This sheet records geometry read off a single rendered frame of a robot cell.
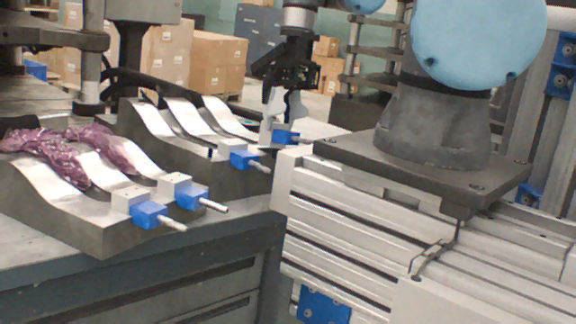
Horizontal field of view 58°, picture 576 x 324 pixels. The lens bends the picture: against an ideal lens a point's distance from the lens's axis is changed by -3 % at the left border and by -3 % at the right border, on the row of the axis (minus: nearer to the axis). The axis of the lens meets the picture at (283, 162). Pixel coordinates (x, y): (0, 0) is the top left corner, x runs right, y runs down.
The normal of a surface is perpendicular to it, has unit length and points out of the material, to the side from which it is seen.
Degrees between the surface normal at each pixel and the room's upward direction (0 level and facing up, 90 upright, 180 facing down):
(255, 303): 90
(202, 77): 90
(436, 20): 98
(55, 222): 90
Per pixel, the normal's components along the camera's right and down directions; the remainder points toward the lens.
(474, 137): 0.46, 0.01
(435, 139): -0.18, -0.05
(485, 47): -0.22, 0.37
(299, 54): -0.69, -0.04
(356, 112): -0.55, 0.15
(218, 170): 0.69, 0.30
